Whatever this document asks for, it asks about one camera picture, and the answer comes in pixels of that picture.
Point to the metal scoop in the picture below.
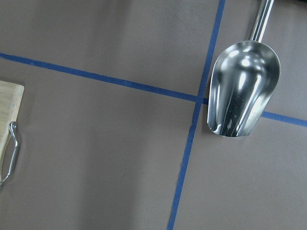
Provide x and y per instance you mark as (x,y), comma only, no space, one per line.
(243,80)

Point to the bamboo cutting board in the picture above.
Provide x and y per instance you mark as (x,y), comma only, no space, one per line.
(10,99)

